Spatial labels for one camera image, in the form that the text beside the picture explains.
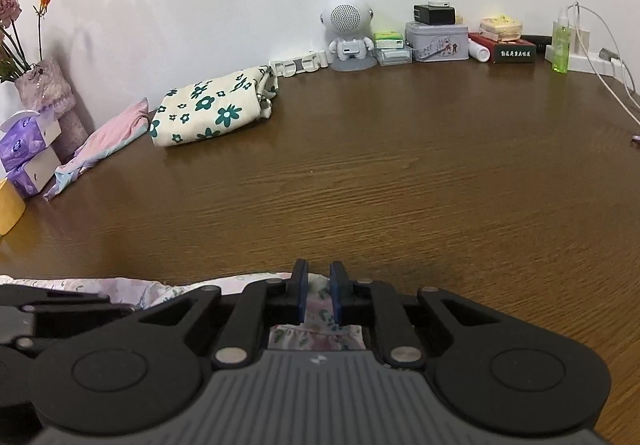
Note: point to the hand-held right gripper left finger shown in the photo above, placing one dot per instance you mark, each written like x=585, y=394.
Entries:
x=300, y=295

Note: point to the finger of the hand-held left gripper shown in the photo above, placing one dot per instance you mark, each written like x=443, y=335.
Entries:
x=75, y=300

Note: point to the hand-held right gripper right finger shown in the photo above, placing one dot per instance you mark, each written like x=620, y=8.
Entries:
x=336, y=295

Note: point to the pink floral dress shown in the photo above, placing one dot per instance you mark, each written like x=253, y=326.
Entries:
x=150, y=290

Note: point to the yellow mug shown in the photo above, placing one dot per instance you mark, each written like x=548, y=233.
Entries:
x=10, y=210

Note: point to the purple tissue pack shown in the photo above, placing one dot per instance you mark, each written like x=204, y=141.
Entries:
x=22, y=142
x=35, y=172

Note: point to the pink pastel garment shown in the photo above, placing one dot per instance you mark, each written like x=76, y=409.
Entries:
x=115, y=130

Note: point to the cream cloth with green flowers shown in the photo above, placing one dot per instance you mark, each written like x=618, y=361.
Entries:
x=210, y=107

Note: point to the fuzzy purple vase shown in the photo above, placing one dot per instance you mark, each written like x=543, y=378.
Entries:
x=50, y=85

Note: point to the white power strip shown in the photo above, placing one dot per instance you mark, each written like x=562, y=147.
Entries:
x=585, y=61
x=300, y=65

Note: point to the clear plastic small box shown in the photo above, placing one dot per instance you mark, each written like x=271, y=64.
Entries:
x=394, y=57

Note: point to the green white small box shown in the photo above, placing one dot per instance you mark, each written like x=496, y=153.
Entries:
x=389, y=40

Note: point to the grey tin box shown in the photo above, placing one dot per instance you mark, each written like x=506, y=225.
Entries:
x=435, y=42

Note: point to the white robot speaker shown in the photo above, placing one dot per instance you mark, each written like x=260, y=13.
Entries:
x=345, y=15

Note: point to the white tube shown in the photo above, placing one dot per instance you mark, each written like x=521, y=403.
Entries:
x=478, y=50

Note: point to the black charger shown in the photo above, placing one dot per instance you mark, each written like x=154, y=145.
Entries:
x=434, y=15

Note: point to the dark box with white lettering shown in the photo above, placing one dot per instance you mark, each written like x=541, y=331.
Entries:
x=515, y=54

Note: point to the yellow soap box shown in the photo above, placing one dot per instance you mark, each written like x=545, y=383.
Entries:
x=500, y=27

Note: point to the green spray bottle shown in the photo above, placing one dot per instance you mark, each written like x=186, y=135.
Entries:
x=561, y=50

